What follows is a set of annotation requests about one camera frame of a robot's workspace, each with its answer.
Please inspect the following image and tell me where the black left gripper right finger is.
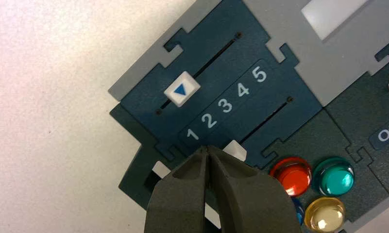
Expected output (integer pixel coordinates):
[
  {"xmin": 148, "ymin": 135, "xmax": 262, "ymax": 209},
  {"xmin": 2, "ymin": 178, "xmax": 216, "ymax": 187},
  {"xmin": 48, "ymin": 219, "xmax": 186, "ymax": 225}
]
[{"xmin": 207, "ymin": 146, "xmax": 303, "ymax": 233}]

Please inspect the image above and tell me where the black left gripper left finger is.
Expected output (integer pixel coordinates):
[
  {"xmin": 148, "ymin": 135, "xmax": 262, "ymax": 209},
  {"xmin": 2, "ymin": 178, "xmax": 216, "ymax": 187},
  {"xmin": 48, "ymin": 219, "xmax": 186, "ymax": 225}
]
[{"xmin": 144, "ymin": 146, "xmax": 211, "ymax": 233}]

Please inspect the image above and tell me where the white slider knob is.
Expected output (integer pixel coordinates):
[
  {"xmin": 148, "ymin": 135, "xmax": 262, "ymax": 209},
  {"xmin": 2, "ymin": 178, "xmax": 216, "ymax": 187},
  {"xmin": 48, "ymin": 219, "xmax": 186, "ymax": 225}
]
[
  {"xmin": 222, "ymin": 140, "xmax": 247, "ymax": 162},
  {"xmin": 163, "ymin": 71, "xmax": 202, "ymax": 108}
]

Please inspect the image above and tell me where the blue round push button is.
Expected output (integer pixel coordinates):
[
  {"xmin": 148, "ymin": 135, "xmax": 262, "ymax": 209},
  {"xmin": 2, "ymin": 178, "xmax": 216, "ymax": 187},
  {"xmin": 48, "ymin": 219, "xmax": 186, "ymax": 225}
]
[{"xmin": 291, "ymin": 198, "xmax": 305, "ymax": 226}]

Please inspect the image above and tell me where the red round push button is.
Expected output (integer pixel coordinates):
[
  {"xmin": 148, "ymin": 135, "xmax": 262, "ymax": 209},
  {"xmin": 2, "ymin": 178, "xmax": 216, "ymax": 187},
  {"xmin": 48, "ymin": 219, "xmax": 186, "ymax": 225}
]
[{"xmin": 270, "ymin": 157, "xmax": 312, "ymax": 198}]

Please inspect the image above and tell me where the yellow round push button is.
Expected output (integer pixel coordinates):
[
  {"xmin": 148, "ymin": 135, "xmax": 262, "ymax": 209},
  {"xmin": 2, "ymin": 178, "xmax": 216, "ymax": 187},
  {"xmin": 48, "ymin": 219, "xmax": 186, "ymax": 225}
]
[{"xmin": 304, "ymin": 197, "xmax": 346, "ymax": 233}]

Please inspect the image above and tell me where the green round push button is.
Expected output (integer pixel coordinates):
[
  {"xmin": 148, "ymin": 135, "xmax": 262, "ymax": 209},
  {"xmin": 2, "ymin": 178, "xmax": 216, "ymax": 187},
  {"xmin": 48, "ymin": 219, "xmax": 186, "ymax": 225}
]
[{"xmin": 311, "ymin": 156, "xmax": 355, "ymax": 198}]

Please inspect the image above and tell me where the dark teal grey control box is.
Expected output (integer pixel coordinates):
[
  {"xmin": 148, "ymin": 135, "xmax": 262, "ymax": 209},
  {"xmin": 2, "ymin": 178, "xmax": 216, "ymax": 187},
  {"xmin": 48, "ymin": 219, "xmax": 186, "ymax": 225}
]
[{"xmin": 108, "ymin": 0, "xmax": 389, "ymax": 233}]

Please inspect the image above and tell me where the white rectangular display window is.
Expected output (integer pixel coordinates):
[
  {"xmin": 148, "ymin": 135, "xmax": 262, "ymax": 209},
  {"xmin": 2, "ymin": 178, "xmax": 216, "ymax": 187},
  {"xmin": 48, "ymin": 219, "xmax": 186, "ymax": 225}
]
[{"xmin": 301, "ymin": 0, "xmax": 372, "ymax": 41}]

